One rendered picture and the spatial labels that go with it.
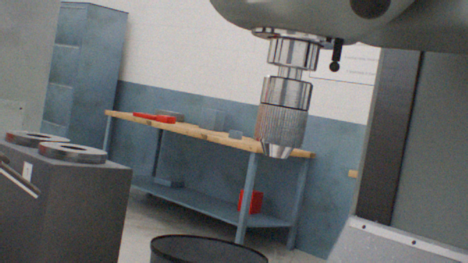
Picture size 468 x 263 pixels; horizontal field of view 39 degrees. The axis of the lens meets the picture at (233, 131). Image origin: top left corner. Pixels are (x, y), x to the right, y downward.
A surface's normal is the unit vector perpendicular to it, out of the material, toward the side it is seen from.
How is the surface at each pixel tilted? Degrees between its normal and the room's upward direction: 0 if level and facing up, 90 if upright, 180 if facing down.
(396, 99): 90
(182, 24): 90
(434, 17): 117
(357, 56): 90
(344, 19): 124
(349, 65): 90
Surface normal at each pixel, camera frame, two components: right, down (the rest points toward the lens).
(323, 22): 0.17, 0.82
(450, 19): -0.71, 0.37
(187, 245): 0.42, 0.06
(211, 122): -0.74, -0.10
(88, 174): 0.68, 0.16
